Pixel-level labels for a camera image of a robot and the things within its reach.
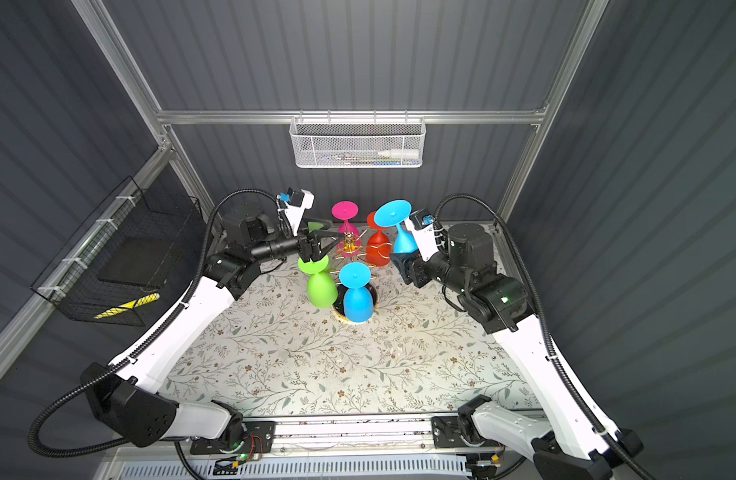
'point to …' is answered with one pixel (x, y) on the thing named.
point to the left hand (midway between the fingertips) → (338, 229)
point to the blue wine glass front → (358, 302)
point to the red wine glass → (378, 245)
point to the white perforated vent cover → (455, 469)
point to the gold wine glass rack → (338, 305)
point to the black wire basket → (140, 243)
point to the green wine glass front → (322, 287)
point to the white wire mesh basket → (357, 142)
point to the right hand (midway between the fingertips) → (408, 249)
